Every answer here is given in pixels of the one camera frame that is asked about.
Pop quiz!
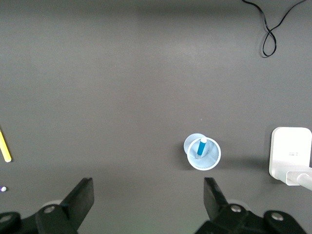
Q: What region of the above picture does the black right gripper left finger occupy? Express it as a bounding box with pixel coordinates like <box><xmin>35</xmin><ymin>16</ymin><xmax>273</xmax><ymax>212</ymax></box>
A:
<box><xmin>35</xmin><ymin>177</ymin><xmax>95</xmax><ymax>234</ymax></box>

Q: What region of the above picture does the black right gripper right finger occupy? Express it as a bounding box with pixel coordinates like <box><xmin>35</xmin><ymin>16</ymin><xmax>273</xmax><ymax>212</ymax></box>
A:
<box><xmin>195</xmin><ymin>177</ymin><xmax>267</xmax><ymax>234</ymax></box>

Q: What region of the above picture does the blue marker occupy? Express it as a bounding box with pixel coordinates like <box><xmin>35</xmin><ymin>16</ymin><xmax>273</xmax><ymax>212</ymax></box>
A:
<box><xmin>196</xmin><ymin>137</ymin><xmax>208</xmax><ymax>159</ymax></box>

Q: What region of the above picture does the light blue mesh cup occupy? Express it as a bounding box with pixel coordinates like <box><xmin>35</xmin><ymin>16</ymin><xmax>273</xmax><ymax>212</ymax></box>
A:
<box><xmin>183</xmin><ymin>133</ymin><xmax>222</xmax><ymax>170</ymax></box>

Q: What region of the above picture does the yellow marker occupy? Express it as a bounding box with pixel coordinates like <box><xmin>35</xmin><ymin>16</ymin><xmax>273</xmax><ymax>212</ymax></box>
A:
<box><xmin>0</xmin><ymin>126</ymin><xmax>13</xmax><ymax>163</ymax></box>

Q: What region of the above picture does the white stand with flat base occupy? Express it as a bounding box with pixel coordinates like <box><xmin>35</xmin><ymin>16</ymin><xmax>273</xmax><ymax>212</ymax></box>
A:
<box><xmin>268</xmin><ymin>126</ymin><xmax>312</xmax><ymax>192</ymax></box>

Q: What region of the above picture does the loose black cable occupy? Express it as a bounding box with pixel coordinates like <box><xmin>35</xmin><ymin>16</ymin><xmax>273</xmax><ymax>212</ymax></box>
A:
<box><xmin>241</xmin><ymin>0</ymin><xmax>309</xmax><ymax>59</ymax></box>

